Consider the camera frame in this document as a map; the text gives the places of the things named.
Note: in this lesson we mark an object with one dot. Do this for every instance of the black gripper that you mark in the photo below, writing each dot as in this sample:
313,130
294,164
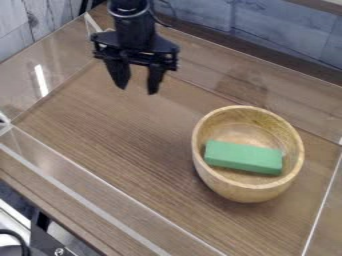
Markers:
135,44

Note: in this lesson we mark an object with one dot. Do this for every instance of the round wooden bowl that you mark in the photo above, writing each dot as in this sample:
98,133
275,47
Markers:
253,126

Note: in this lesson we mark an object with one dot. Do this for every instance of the green rectangular stick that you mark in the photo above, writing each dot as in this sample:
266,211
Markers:
243,157

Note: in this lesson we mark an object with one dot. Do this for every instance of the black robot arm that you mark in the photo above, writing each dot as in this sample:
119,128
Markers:
132,7

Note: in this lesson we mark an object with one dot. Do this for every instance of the clear acrylic corner bracket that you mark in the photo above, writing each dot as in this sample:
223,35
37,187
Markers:
92,26

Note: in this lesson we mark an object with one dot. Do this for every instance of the clear acrylic tray wall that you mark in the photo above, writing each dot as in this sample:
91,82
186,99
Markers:
103,215

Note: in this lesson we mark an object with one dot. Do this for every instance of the black table frame bracket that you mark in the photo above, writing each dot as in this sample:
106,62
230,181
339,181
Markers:
43,244

